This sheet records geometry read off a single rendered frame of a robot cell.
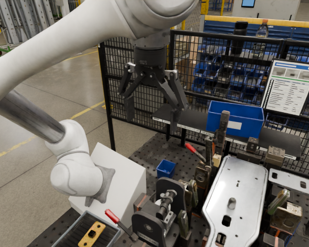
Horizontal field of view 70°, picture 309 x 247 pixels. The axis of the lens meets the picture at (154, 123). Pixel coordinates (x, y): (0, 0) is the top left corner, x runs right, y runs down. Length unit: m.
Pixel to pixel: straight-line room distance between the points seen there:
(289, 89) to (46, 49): 1.26
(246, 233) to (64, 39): 0.87
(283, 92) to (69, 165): 1.19
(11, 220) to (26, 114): 1.69
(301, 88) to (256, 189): 0.62
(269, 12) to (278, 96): 5.91
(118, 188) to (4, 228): 1.49
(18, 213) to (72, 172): 1.53
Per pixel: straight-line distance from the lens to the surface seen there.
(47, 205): 2.46
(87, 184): 1.09
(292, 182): 1.24
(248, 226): 0.99
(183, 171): 1.56
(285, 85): 1.43
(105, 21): 0.34
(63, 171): 1.05
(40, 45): 0.42
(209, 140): 0.98
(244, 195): 1.09
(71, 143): 1.11
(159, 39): 0.49
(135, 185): 1.13
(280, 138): 1.47
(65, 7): 7.32
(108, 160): 1.24
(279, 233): 1.15
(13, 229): 2.43
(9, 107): 0.89
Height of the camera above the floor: 1.78
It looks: 32 degrees down
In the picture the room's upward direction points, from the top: straight up
